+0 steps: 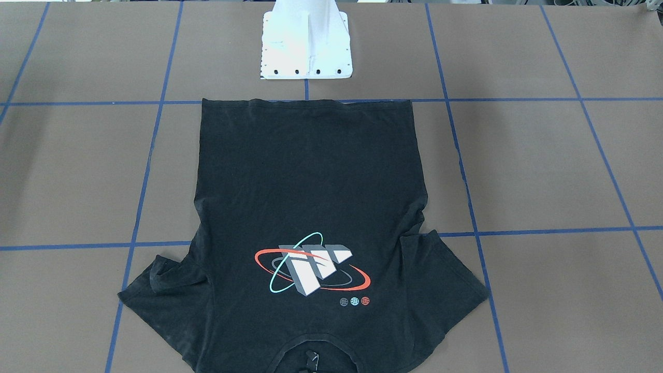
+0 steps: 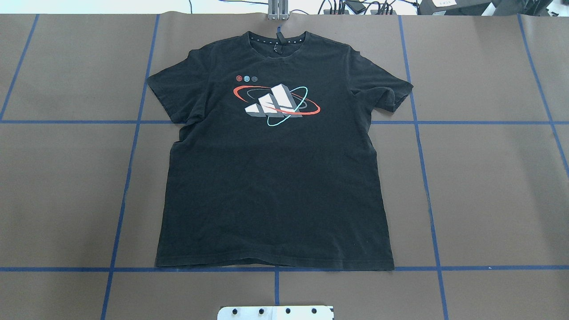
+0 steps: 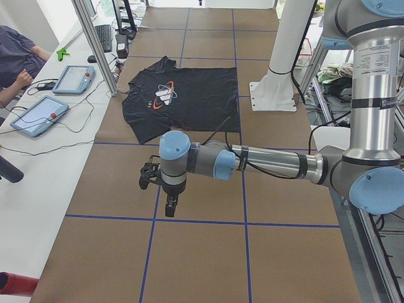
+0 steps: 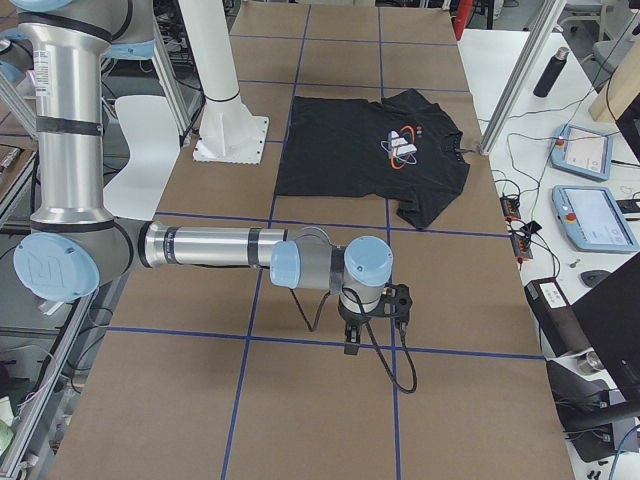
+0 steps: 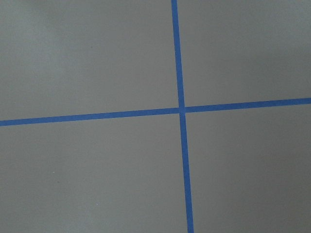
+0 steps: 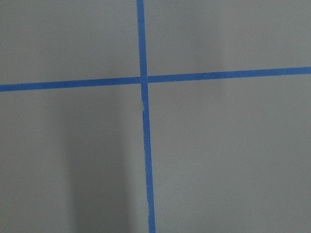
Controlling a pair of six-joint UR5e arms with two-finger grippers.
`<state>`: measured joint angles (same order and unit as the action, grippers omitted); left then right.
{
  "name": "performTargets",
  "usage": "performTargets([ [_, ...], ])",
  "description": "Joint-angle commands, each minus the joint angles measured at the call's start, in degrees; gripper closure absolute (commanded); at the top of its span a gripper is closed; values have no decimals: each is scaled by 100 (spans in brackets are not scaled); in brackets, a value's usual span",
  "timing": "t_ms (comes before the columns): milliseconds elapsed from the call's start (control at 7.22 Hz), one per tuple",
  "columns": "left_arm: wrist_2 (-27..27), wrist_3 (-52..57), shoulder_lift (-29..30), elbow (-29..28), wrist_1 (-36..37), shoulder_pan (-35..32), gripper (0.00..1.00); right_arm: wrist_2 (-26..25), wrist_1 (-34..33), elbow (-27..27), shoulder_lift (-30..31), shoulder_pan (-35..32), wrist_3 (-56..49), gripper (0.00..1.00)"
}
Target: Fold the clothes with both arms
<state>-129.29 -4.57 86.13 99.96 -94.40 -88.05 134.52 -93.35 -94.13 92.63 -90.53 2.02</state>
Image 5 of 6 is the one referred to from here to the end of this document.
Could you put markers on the blue tape line lengthwise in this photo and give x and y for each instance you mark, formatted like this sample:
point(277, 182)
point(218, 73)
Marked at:
point(182, 117)

